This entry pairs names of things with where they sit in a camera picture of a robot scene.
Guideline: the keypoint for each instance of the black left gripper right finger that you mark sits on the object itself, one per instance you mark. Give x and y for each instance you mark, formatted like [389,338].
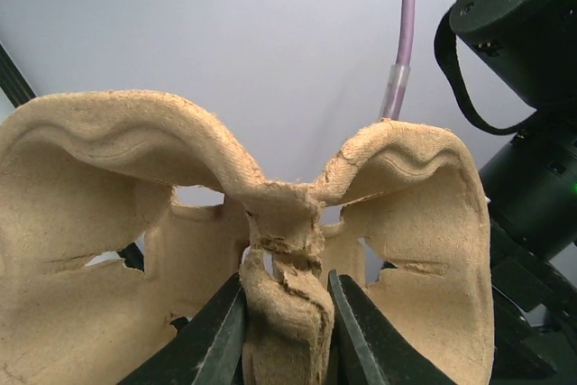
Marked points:
[370,349]

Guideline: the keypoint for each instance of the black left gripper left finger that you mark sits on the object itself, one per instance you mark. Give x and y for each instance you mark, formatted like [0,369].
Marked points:
[207,351]

